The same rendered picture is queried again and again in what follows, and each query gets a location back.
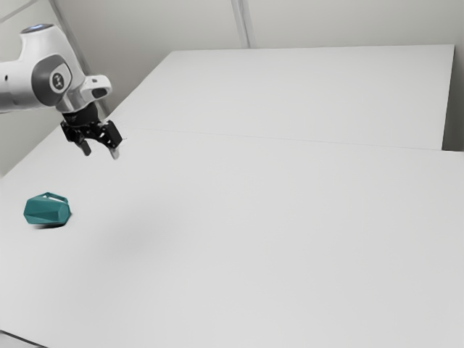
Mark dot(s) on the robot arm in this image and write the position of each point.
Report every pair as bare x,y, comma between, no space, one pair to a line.
40,69

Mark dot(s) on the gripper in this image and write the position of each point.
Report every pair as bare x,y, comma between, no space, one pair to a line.
85,121

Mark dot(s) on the teal faceted mug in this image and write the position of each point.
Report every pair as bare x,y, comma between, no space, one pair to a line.
47,212

